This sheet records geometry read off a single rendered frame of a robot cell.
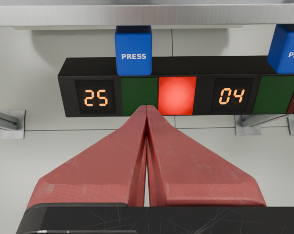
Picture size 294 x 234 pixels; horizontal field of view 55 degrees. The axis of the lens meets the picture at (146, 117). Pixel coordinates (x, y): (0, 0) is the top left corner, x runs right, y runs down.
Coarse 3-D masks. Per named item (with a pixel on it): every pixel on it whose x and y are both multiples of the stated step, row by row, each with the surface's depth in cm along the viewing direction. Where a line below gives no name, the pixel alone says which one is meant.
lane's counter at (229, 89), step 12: (216, 84) 22; (228, 84) 22; (240, 84) 22; (252, 84) 22; (216, 96) 23; (228, 96) 23; (240, 96) 23; (216, 108) 24; (228, 108) 24; (240, 108) 24
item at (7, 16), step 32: (0, 0) 16; (32, 0) 16; (64, 0) 16; (96, 0) 16; (128, 0) 16; (160, 0) 16; (192, 0) 16; (224, 0) 16; (256, 0) 16; (288, 0) 16
